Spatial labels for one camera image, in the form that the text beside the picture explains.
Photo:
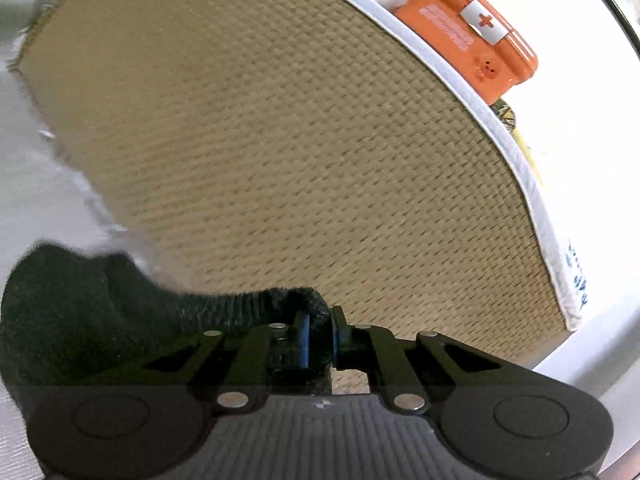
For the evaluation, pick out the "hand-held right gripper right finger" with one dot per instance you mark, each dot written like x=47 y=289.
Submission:
x=336 y=341

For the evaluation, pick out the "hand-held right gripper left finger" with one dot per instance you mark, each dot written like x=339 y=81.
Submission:
x=301 y=341

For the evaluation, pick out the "black and grey knit sweater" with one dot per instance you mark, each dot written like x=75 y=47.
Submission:
x=75 y=310

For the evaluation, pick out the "yellow patterned cloth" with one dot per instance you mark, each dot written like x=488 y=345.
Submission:
x=507 y=117

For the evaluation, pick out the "orange first aid box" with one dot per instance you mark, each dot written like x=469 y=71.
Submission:
x=450 y=25

